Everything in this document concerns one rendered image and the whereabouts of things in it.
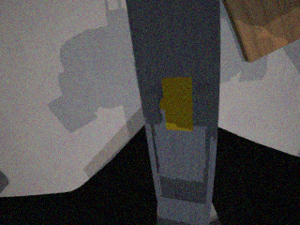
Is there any wooden board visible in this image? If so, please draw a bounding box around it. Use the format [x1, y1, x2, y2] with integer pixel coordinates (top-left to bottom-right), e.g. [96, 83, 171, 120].
[222, 0, 300, 63]

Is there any grey short cylinder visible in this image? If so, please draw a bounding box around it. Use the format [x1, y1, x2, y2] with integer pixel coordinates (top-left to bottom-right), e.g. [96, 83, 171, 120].
[0, 172, 8, 192]

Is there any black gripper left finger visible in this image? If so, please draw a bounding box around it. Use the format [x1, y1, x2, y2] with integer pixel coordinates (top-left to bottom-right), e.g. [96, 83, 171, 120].
[0, 125, 158, 225]

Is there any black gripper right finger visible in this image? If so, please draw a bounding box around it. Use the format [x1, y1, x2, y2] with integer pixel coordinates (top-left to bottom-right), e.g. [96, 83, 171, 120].
[213, 127, 300, 225]

